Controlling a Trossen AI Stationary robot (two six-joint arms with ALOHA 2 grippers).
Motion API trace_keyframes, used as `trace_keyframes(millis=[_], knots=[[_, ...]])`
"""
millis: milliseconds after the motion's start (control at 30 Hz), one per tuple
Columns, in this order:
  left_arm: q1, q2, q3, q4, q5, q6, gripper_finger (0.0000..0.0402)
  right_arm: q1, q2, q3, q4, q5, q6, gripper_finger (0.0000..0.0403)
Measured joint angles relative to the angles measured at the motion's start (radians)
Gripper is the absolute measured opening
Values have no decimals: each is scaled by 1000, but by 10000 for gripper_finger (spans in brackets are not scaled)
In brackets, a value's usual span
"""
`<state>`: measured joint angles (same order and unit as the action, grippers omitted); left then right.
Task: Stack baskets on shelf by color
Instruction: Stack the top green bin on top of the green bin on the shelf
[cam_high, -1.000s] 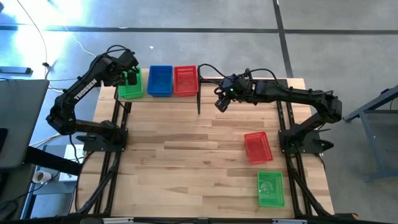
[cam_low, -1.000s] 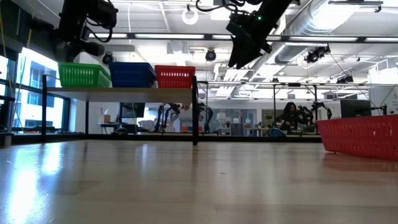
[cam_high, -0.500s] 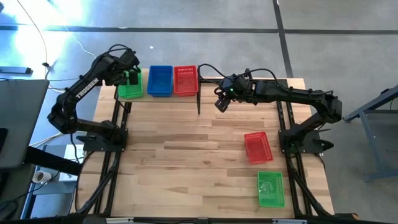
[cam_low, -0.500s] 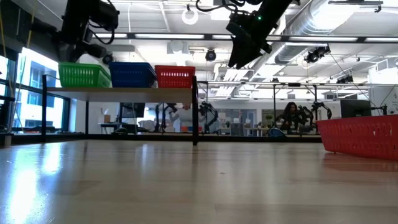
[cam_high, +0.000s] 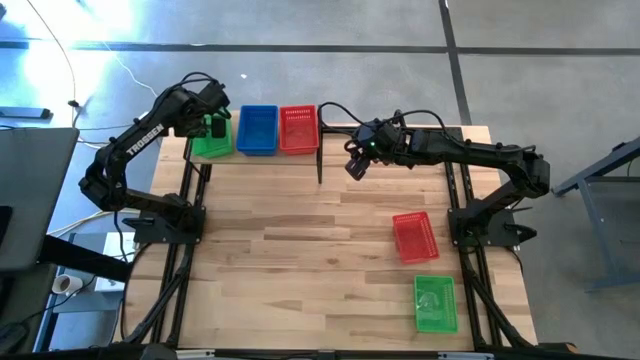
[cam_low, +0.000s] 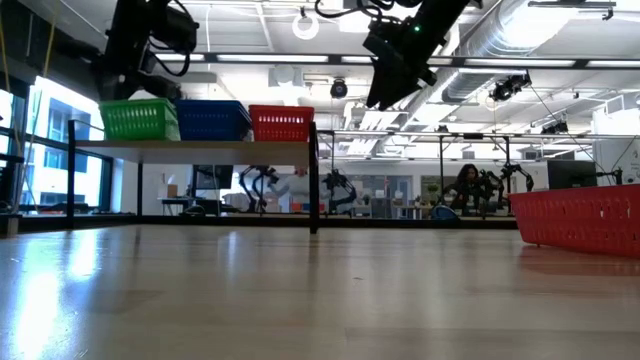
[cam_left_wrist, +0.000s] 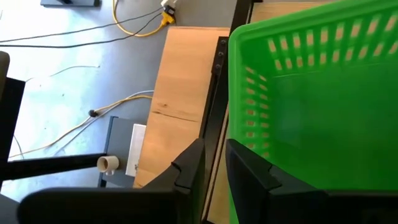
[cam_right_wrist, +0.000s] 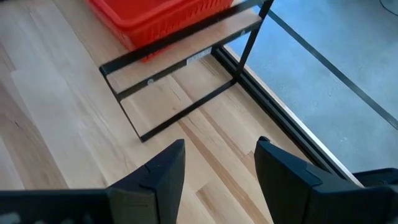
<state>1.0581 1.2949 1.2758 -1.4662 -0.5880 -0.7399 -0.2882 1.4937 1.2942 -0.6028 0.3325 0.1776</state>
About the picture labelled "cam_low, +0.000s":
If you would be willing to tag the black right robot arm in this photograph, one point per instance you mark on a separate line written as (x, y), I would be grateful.
(440, 20)

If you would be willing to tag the person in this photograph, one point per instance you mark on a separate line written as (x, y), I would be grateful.
(467, 182)
(295, 185)

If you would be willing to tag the cardboard box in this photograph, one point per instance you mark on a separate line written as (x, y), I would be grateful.
(172, 191)

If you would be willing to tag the overhead light bar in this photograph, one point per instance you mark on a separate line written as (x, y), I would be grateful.
(280, 58)

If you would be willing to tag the wooden shelf with black legs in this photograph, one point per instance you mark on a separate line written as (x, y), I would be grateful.
(200, 152)

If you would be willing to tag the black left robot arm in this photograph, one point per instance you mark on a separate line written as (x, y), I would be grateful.
(125, 40)

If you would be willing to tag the blue rounded object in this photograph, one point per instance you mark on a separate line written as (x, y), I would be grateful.
(445, 213)

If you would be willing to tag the black round ceiling camera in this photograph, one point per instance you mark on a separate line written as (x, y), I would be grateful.
(338, 89)

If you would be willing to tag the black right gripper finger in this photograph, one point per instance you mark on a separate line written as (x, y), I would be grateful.
(378, 85)
(400, 85)

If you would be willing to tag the black camera cluster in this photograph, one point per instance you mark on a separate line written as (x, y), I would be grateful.
(507, 87)

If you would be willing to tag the silver ventilation duct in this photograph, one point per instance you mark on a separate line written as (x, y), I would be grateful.
(500, 35)

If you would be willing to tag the black spotlight cluster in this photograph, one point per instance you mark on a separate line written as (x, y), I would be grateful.
(555, 129)

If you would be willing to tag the black background robot arm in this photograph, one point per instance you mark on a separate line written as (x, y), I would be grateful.
(340, 182)
(260, 175)

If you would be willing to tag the black computer monitor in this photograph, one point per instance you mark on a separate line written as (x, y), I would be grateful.
(572, 174)
(215, 176)

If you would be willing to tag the black aluminium rail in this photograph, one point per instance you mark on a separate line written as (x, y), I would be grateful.
(150, 220)

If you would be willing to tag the black metal frame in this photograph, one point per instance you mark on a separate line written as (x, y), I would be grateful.
(441, 150)

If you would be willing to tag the black track light fixture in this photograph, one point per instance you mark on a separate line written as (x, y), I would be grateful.
(570, 3)

